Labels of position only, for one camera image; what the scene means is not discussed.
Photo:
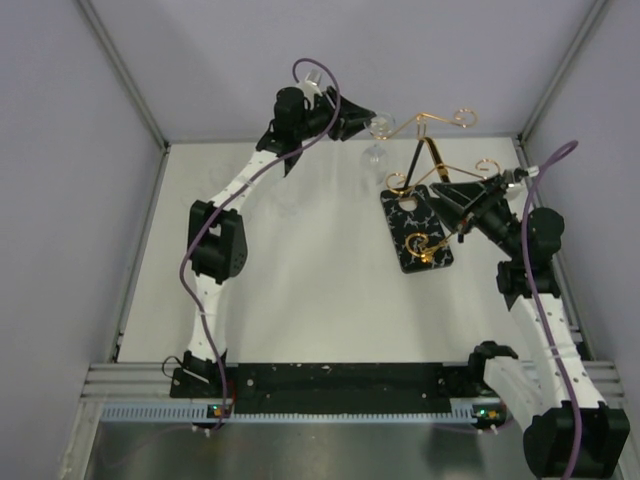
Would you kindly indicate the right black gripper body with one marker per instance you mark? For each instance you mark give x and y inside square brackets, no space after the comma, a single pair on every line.
[495,189]

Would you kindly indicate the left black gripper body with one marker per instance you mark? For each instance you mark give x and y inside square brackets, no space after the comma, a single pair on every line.
[329,113]

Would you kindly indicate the clear wine glass back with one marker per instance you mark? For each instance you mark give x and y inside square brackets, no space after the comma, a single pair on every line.
[285,203]

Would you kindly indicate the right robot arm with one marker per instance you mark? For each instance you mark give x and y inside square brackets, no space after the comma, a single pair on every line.
[569,430]

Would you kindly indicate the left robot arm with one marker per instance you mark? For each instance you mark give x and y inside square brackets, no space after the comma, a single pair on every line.
[217,249]

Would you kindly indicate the black marble rack base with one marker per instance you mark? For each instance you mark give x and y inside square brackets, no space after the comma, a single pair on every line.
[416,230]

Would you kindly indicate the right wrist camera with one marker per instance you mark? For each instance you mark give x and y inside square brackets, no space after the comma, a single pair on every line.
[512,181]

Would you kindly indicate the gold wire glass rack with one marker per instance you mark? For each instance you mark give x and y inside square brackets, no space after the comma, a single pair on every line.
[427,165]

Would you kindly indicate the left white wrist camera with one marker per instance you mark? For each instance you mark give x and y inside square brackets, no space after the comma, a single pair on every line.
[311,84]

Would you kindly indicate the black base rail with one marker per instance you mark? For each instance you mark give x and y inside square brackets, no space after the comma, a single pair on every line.
[338,388]

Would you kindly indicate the white cable duct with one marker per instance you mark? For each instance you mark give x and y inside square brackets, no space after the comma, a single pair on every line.
[457,411]

